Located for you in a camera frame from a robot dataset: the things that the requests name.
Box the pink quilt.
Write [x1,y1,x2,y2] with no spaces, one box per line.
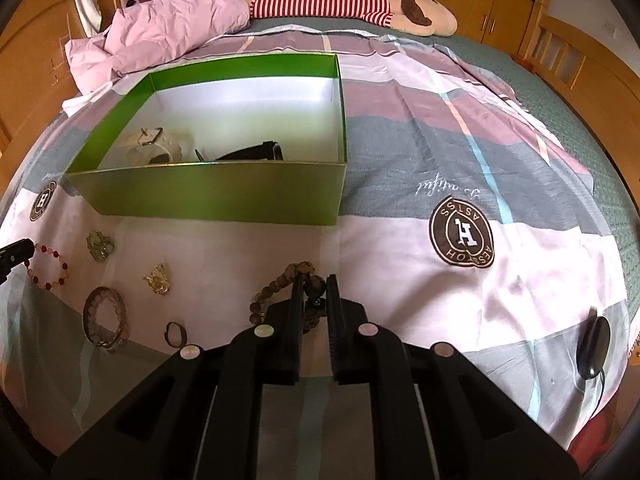
[65,0,251,93]

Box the gold brooch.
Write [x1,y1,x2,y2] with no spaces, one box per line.
[142,262,172,295]

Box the small dark ring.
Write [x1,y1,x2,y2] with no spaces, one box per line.
[165,321,188,348]

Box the red and pink bead bracelet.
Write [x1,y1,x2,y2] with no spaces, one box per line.
[24,243,70,291]

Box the wooden headboard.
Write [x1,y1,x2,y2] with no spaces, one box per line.
[0,0,156,151]

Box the green cardboard box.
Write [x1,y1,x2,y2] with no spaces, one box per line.
[62,51,349,226]

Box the brown wooden bead bracelet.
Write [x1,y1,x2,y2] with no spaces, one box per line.
[247,261,328,333]

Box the brown bangle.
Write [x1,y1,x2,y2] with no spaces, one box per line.
[82,286,128,353]

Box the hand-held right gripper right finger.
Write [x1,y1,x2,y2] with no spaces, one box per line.
[325,274,581,480]

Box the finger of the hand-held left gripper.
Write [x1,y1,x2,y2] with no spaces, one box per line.
[0,240,36,283]

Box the patchwork bedsheet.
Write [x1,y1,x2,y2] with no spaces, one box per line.
[0,30,636,461]

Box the wooden footboard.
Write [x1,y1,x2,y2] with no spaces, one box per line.
[515,0,640,176]

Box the black oval device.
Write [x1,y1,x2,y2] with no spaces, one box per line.
[575,315,612,378]

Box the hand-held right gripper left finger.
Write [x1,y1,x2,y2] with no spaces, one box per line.
[52,274,308,480]

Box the pale pink bead bracelet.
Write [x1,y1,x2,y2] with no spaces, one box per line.
[125,127,193,166]

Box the white cloth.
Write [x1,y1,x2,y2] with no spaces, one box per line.
[70,0,113,38]

